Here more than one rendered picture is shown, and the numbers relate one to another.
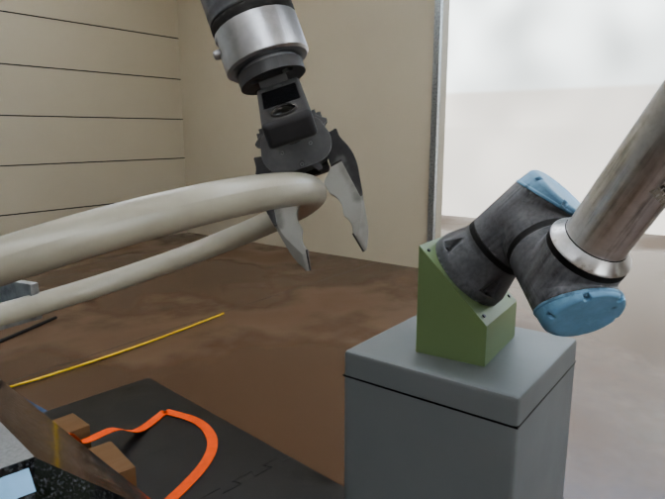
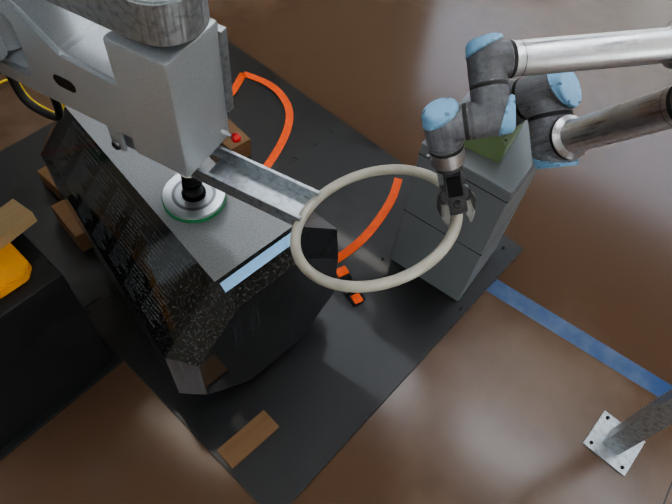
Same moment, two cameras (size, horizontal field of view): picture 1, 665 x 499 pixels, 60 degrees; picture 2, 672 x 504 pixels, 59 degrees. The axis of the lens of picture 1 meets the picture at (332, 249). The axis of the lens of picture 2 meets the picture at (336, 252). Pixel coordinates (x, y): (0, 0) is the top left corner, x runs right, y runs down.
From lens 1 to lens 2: 135 cm
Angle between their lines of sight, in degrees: 45
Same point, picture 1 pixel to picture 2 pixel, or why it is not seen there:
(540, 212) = (553, 104)
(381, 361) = not seen: hidden behind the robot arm
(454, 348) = (485, 151)
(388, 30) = not seen: outside the picture
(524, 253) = (537, 128)
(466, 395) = (486, 183)
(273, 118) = (454, 208)
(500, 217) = (530, 96)
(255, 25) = (450, 163)
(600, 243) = (573, 148)
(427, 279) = not seen: hidden behind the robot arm
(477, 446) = (485, 203)
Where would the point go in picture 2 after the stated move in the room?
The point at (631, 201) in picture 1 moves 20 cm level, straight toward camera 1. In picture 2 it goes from (593, 142) to (577, 186)
